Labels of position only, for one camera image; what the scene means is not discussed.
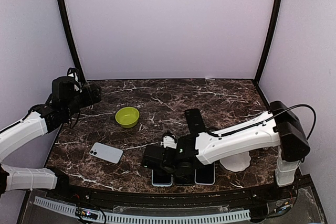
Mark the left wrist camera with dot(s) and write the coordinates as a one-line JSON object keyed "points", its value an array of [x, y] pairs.
{"points": [[74, 73]]}

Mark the black magsafe phone case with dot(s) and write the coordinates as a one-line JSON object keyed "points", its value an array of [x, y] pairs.
{"points": [[194, 121]]}

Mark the left black frame post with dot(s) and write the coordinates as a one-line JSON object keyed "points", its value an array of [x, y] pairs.
{"points": [[70, 38]]}

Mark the white scalloped dish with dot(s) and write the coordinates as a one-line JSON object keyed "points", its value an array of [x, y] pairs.
{"points": [[236, 163]]}

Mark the green bowl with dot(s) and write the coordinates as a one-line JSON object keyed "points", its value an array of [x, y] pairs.
{"points": [[127, 117]]}

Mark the right black frame post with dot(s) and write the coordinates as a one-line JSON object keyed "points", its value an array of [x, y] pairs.
{"points": [[268, 41]]}

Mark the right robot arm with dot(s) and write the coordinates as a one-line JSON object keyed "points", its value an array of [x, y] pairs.
{"points": [[278, 127]]}

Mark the lavender phone case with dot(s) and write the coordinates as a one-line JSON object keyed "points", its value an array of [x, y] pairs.
{"points": [[195, 179]]}

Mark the black front rail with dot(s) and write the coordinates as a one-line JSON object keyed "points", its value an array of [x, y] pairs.
{"points": [[246, 197]]}

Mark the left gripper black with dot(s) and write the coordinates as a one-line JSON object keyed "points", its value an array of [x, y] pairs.
{"points": [[96, 95]]}

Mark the light blue phone case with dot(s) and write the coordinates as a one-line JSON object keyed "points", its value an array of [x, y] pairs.
{"points": [[152, 182]]}

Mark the dark purple edged phone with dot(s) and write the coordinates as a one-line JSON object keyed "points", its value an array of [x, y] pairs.
{"points": [[161, 179]]}

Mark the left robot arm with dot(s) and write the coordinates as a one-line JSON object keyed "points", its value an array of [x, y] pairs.
{"points": [[67, 98]]}

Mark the white cable duct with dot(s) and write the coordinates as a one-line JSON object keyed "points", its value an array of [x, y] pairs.
{"points": [[141, 215]]}

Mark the black frame post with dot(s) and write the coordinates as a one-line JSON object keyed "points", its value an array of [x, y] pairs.
{"points": [[70, 38], [268, 41]]}

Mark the silver white phone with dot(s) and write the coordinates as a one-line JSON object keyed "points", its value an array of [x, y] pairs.
{"points": [[106, 153]]}

